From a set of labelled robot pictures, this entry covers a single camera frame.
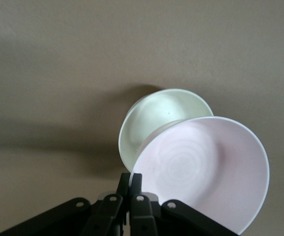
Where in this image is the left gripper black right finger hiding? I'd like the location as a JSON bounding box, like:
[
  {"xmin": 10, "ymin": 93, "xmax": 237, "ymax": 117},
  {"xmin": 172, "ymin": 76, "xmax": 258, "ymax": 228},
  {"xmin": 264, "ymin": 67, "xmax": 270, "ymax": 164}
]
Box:
[{"xmin": 130, "ymin": 173, "xmax": 235, "ymax": 236}]

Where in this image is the brown table cloth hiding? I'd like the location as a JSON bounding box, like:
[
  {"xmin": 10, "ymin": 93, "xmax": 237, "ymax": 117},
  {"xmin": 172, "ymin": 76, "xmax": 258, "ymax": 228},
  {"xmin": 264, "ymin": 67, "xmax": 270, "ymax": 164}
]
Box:
[{"xmin": 0, "ymin": 0, "xmax": 284, "ymax": 236}]

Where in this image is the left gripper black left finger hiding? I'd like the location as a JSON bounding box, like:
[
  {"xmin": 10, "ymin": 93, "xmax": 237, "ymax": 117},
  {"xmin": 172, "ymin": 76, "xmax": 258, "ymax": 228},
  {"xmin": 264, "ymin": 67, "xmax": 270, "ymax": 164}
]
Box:
[{"xmin": 0, "ymin": 173, "xmax": 130, "ymax": 236}]

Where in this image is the white plastic bowl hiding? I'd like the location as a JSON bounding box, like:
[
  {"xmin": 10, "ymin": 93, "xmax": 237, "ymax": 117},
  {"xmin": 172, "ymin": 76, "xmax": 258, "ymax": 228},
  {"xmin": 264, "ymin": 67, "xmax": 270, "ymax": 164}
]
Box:
[{"xmin": 118, "ymin": 88, "xmax": 215, "ymax": 173}]

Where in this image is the pink plastic bowl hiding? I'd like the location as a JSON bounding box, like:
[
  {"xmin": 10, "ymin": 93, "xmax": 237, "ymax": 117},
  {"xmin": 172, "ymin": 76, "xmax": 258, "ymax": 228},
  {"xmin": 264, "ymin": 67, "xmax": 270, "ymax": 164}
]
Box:
[{"xmin": 131, "ymin": 116, "xmax": 271, "ymax": 236}]

